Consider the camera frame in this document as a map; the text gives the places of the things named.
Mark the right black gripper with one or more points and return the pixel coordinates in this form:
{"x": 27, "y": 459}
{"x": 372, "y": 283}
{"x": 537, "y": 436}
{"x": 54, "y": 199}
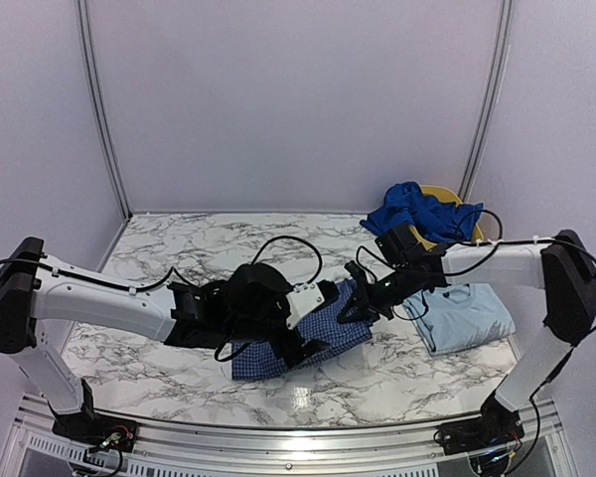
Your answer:
{"x": 368, "y": 307}

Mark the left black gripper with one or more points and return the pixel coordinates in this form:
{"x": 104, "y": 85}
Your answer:
{"x": 289, "y": 348}

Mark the blue patterned button shirt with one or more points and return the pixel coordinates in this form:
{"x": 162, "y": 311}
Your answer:
{"x": 258, "y": 361}

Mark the light blue t-shirt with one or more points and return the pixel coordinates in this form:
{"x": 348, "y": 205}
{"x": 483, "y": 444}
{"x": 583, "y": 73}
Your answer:
{"x": 458, "y": 318}

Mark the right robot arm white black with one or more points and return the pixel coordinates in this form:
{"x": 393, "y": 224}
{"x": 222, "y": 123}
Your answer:
{"x": 560, "y": 266}

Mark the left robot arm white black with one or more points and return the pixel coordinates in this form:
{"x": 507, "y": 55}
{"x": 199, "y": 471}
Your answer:
{"x": 36, "y": 286}

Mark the yellow plastic laundry basket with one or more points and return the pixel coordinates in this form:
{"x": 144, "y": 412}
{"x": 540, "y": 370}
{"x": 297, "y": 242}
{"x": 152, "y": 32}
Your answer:
{"x": 443, "y": 195}

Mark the royal blue garment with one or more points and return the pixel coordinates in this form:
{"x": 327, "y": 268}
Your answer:
{"x": 404, "y": 203}

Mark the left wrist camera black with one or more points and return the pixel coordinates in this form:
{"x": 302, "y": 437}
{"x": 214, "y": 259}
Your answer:
{"x": 259, "y": 291}

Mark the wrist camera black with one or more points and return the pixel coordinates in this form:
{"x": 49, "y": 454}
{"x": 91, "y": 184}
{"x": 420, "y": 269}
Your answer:
{"x": 399, "y": 246}
{"x": 259, "y": 291}

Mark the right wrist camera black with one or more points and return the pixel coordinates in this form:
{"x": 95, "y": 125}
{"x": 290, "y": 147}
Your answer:
{"x": 399, "y": 246}

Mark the aluminium front frame rail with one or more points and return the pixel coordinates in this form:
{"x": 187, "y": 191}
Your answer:
{"x": 170, "y": 448}

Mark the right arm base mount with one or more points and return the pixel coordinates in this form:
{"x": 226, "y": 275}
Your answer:
{"x": 495, "y": 426}

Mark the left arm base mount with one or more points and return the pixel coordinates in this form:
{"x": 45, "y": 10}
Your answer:
{"x": 95, "y": 429}

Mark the right corner aluminium post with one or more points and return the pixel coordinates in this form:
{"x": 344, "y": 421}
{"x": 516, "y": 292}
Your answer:
{"x": 492, "y": 90}

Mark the corner aluminium post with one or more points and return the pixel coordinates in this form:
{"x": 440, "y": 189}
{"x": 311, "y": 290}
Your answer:
{"x": 492, "y": 90}
{"x": 104, "y": 134}

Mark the left corner aluminium post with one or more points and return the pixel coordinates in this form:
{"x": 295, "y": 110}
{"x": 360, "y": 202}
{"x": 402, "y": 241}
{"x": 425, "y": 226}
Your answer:
{"x": 104, "y": 134}

